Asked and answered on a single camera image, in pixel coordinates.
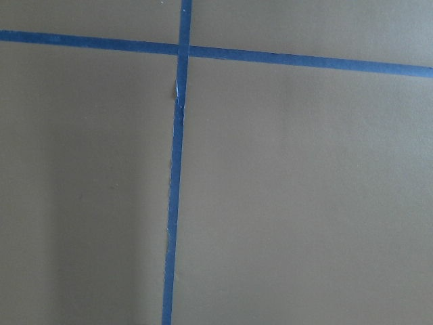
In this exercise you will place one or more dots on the blue tape line crosswise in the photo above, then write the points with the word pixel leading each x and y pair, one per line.
pixel 216 53

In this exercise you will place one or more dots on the blue tape line lengthwise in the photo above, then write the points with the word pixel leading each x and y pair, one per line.
pixel 176 160

